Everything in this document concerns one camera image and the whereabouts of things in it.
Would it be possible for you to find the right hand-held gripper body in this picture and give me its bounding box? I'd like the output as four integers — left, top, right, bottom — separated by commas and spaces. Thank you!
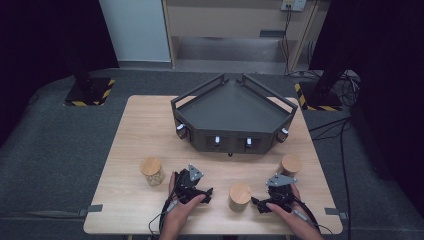
265, 172, 299, 213

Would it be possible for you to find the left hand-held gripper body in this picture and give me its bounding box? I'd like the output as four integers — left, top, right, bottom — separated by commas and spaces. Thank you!
173, 163, 205, 205

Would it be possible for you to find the glass jar green contents wooden lid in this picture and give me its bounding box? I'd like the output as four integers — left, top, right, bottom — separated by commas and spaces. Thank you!
227, 182, 254, 214

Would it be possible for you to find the glass jar dark contents wooden lid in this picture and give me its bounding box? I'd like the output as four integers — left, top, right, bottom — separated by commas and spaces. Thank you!
276, 153, 303, 179

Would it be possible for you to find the glass jar pale contents wooden lid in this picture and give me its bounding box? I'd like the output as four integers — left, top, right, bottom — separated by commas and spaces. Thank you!
139, 156, 166, 187

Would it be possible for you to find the black corner shelf rack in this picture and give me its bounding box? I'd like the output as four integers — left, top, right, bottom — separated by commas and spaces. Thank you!
170, 73, 299, 158

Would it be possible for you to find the person's right hand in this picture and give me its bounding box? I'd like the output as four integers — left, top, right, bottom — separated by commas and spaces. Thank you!
265, 184, 316, 234

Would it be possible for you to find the person's left hand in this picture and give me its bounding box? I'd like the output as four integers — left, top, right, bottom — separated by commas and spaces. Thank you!
161, 171, 207, 231

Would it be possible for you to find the grey tape strip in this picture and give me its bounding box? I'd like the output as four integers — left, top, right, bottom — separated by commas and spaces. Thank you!
77, 203, 104, 217
324, 207, 350, 221

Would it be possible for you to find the black stand hazard-striped base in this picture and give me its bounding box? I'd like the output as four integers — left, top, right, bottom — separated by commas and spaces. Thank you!
62, 49, 117, 108
293, 49, 345, 112

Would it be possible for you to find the white panel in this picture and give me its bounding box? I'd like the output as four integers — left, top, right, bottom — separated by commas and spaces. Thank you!
98, 0, 172, 64

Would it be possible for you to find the right hand-held gripper cable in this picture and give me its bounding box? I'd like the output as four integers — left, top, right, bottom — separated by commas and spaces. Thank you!
292, 195, 335, 235

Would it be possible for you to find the hand-held gripper cable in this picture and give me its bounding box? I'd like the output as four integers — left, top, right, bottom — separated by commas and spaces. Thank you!
292, 195, 335, 235
147, 198, 180, 236

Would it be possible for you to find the left hand-held gripper cable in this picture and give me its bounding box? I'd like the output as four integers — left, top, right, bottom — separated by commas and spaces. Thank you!
147, 198, 180, 236

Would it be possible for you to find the black floor cable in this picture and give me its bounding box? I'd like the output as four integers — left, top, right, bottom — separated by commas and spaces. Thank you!
307, 116, 354, 240

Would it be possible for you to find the bundle of black cables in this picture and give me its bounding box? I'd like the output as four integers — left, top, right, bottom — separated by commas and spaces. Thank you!
338, 70, 362, 108

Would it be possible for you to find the black socket cable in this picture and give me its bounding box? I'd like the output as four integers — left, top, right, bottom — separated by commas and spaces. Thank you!
281, 5, 292, 76

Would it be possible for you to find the white wall socket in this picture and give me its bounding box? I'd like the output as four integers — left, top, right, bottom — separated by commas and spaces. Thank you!
280, 0, 308, 12

